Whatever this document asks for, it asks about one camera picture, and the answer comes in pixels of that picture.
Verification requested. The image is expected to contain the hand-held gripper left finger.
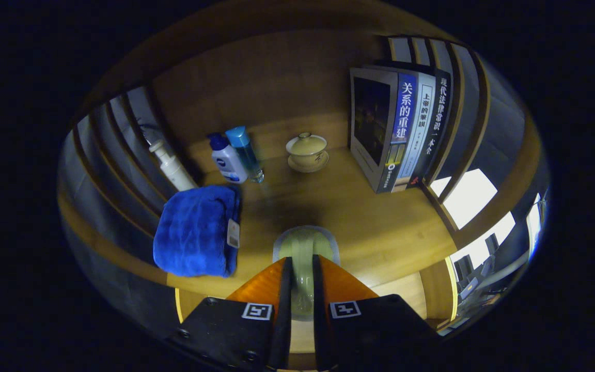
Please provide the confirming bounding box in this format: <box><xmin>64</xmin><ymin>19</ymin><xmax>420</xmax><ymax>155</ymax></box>
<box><xmin>168</xmin><ymin>257</ymin><xmax>294</xmax><ymax>371</ymax></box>

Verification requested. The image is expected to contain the wooden countertop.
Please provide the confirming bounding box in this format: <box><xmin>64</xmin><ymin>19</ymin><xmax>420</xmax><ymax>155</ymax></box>
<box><xmin>166</xmin><ymin>116</ymin><xmax>457</xmax><ymax>298</ymax></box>

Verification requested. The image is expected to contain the white pump bottle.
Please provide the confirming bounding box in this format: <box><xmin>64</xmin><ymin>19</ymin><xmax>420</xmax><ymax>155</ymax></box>
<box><xmin>148</xmin><ymin>138</ymin><xmax>197</xmax><ymax>192</ymax></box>

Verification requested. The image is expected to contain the thick blue spine book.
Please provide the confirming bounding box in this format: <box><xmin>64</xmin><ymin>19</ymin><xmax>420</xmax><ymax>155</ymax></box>
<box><xmin>349</xmin><ymin>67</ymin><xmax>418</xmax><ymax>194</ymax></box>

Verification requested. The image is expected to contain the white bottle blue cap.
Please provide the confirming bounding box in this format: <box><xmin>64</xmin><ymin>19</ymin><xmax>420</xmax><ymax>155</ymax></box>
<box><xmin>207</xmin><ymin>133</ymin><xmax>249</xmax><ymax>184</ymax></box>

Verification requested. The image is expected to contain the beige lidded tea cup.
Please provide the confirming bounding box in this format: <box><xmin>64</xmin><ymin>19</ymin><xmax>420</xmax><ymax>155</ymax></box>
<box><xmin>285</xmin><ymin>132</ymin><xmax>330</xmax><ymax>174</ymax></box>

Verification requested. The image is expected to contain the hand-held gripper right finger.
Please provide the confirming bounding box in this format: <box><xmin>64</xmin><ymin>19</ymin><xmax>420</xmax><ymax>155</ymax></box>
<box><xmin>312</xmin><ymin>254</ymin><xmax>440</xmax><ymax>371</ymax></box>

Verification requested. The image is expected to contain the clear teal bottle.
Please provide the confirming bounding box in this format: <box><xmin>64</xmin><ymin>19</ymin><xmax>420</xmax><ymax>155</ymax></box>
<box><xmin>225</xmin><ymin>126</ymin><xmax>265</xmax><ymax>183</ymax></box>

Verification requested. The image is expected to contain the blue towel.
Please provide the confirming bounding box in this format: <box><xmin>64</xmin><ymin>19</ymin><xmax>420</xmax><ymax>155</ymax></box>
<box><xmin>153</xmin><ymin>185</ymin><xmax>241</xmax><ymax>278</ymax></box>

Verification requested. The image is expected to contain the wooden cabinet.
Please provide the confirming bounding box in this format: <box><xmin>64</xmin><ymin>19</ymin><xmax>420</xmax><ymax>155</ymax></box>
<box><xmin>57</xmin><ymin>0</ymin><xmax>550</xmax><ymax>370</ymax></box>

